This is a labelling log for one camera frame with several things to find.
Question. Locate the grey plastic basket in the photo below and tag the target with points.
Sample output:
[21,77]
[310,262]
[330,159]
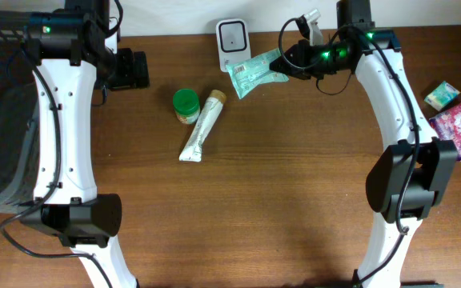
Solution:
[19,140]

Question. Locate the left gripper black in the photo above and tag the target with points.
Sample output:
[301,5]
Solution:
[130,76]

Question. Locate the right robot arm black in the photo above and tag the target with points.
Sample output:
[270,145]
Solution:
[411,175]

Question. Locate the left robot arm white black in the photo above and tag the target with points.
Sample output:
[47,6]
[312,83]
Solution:
[73,51]

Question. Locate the green white pocket tissue pack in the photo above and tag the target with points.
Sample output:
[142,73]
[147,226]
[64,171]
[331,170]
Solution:
[441,96]

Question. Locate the green lid jar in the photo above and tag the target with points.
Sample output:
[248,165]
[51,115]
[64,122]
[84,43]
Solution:
[186,106]

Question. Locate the white barcode scanner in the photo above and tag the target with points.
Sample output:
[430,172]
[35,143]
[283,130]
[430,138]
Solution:
[233,42]

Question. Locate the white tube package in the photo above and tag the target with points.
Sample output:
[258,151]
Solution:
[192,151]

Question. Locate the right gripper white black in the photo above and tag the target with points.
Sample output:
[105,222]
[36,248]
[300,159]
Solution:
[298,54]

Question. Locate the teal pouch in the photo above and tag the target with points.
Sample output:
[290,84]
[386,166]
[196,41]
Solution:
[247,75]

